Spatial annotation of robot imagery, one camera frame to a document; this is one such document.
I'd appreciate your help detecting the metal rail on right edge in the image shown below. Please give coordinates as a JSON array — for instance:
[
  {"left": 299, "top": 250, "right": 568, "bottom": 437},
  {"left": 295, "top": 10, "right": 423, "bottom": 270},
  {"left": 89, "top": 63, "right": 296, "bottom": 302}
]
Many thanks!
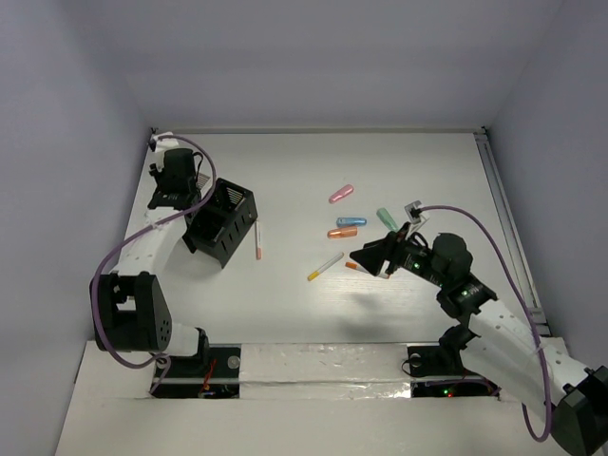
[{"left": 473, "top": 129, "right": 552, "bottom": 337}]

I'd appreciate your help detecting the white slotted container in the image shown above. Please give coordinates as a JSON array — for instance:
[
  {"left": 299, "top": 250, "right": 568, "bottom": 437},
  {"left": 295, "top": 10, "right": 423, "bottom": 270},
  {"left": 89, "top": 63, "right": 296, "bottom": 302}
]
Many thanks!
[{"left": 196, "top": 173, "right": 212, "bottom": 190}]

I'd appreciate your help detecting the white pen pink cap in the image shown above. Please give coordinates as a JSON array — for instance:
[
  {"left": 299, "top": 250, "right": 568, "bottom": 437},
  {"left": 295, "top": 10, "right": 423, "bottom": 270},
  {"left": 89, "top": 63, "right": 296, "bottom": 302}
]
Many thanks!
[{"left": 255, "top": 220, "right": 263, "bottom": 260}]

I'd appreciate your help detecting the pink correction tape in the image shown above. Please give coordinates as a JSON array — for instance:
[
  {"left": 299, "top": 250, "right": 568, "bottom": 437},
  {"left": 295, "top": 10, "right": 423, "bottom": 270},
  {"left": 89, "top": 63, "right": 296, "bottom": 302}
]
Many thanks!
[{"left": 329, "top": 184, "right": 354, "bottom": 204}]

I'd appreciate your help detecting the orange correction tape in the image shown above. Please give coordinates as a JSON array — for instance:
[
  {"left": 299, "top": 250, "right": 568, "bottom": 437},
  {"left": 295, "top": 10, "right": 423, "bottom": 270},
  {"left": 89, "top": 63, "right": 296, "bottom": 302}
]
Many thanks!
[{"left": 327, "top": 226, "right": 358, "bottom": 239}]

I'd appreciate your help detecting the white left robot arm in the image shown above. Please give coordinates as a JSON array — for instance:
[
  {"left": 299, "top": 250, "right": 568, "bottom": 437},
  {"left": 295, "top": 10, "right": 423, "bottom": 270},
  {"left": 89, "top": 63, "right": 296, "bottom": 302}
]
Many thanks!
[{"left": 90, "top": 147, "right": 210, "bottom": 375}]

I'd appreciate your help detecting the white pen yellow cap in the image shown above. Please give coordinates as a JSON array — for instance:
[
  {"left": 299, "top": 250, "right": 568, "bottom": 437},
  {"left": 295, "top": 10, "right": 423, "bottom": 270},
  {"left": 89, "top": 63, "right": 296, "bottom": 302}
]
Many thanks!
[{"left": 307, "top": 252, "right": 344, "bottom": 281}]

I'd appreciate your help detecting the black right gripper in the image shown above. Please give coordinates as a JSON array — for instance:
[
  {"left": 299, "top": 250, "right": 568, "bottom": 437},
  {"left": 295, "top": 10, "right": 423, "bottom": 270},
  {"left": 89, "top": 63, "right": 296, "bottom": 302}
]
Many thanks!
[{"left": 348, "top": 221, "right": 448, "bottom": 288}]

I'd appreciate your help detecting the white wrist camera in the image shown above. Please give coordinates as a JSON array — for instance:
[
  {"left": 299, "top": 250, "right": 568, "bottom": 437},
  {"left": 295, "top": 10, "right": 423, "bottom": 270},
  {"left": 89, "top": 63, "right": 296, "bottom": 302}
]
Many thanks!
[
  {"left": 404, "top": 200, "right": 428, "bottom": 235},
  {"left": 147, "top": 132, "right": 179, "bottom": 153}
]

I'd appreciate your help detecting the black slotted pen holder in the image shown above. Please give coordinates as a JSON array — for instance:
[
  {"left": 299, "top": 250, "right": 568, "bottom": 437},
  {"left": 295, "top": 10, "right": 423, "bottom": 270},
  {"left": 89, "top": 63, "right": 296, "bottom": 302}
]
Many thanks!
[{"left": 182, "top": 179, "right": 257, "bottom": 268}]

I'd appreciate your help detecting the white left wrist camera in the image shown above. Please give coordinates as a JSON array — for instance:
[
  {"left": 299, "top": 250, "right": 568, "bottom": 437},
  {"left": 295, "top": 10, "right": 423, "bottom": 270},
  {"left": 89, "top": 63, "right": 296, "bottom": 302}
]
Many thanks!
[{"left": 147, "top": 132, "right": 179, "bottom": 153}]

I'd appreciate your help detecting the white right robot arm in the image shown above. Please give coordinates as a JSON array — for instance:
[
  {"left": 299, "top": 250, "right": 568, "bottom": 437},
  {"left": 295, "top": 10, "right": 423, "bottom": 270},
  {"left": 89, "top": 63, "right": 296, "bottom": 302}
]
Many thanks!
[{"left": 350, "top": 227, "right": 607, "bottom": 455}]

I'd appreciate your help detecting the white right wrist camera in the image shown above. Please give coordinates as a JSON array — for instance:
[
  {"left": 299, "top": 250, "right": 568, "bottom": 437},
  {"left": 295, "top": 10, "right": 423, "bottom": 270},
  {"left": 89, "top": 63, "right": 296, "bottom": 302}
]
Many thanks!
[{"left": 404, "top": 200, "right": 428, "bottom": 235}]

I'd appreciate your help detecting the blue correction tape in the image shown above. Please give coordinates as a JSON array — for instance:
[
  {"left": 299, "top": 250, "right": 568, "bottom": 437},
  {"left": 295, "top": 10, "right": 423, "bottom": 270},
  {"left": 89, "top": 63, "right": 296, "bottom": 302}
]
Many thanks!
[{"left": 336, "top": 217, "right": 368, "bottom": 227}]

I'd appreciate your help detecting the white pen orange cap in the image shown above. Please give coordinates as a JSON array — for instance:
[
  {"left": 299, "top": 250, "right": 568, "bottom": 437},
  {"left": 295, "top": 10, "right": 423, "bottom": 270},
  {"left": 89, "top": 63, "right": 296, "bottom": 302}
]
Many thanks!
[{"left": 345, "top": 261, "right": 390, "bottom": 279}]

